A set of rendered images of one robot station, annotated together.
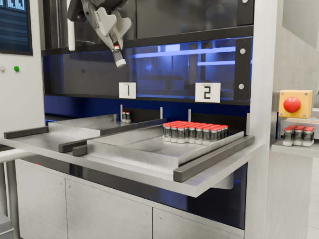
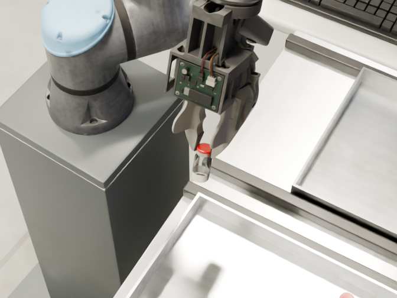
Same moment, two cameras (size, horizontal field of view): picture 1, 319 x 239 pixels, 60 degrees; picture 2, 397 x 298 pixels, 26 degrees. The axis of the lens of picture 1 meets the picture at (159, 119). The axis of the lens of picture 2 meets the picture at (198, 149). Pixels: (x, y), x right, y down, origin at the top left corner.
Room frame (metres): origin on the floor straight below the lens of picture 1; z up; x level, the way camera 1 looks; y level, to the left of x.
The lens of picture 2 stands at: (0.58, -0.48, 1.98)
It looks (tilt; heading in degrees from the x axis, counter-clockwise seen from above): 55 degrees down; 84
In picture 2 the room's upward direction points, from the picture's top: straight up
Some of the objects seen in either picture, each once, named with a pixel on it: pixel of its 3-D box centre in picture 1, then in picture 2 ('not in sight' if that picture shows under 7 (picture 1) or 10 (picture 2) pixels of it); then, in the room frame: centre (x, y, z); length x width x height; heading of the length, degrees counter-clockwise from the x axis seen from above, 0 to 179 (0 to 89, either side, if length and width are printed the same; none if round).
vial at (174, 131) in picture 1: (174, 133); not in sight; (0.78, -0.04, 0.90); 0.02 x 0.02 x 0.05
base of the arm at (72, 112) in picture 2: not in sight; (87, 81); (0.49, 0.46, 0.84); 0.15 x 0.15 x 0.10
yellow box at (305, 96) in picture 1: (295, 103); not in sight; (0.75, -0.37, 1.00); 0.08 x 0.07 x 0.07; 144
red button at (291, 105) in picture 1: (292, 104); not in sight; (0.71, -0.34, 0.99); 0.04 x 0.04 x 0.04; 54
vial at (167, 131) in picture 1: (168, 133); not in sight; (0.79, -0.03, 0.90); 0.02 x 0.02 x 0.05
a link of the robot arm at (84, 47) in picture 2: not in sight; (84, 34); (0.50, 0.46, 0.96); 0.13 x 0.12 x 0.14; 15
